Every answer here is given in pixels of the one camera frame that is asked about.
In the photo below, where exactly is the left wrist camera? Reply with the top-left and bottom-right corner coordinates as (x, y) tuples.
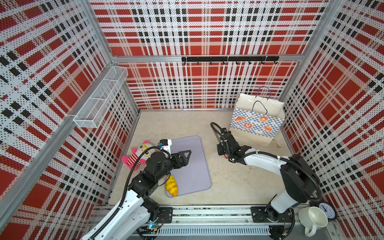
(158, 139), (172, 158)

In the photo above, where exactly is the small black analog clock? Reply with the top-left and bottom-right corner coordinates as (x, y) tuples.
(318, 202), (338, 221)

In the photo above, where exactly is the blue checkered paper bag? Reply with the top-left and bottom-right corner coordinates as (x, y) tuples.
(230, 86), (285, 147)

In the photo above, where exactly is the black wall hook rail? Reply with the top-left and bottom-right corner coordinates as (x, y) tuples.
(181, 56), (280, 63)

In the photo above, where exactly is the pink striped plush toy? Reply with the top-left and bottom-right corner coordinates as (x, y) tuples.
(122, 141), (157, 171)

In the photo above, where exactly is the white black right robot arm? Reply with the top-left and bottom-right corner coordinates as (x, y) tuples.
(210, 122), (322, 222)

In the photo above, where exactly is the yellow orange striped bread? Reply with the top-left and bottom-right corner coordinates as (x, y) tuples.
(166, 175), (179, 197)

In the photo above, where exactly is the white ceramic mug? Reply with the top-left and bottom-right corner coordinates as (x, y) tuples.
(298, 207), (328, 237)

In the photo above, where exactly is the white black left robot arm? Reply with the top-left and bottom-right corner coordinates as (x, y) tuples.
(81, 150), (192, 240)

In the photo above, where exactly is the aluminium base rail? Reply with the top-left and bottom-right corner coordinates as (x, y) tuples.
(86, 204), (334, 240)

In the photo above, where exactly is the white wire mesh basket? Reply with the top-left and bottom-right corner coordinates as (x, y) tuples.
(74, 66), (128, 129)

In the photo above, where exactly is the lavender plastic tray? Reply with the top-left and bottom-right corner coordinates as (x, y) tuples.
(171, 136), (212, 196)

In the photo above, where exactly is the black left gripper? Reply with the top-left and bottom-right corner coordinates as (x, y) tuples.
(156, 149), (191, 181)

